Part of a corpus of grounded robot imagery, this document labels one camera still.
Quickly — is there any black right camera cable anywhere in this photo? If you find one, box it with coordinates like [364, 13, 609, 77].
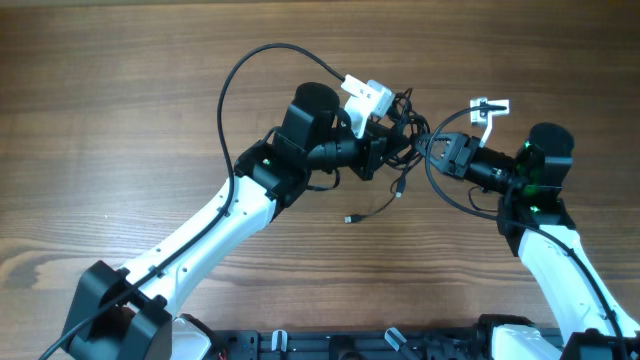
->
[423, 102, 631, 360]

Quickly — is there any black left camera cable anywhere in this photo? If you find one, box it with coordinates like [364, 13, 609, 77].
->
[37, 42, 347, 360]

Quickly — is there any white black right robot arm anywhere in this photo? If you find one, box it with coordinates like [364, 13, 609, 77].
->
[416, 123, 639, 359]

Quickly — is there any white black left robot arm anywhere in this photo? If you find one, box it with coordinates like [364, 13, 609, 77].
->
[58, 78, 408, 359]

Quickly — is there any black camera cable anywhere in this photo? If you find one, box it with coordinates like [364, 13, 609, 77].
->
[423, 102, 631, 360]
[37, 42, 347, 360]

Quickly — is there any black cable bundle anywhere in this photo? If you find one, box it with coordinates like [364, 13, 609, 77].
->
[343, 87, 432, 225]

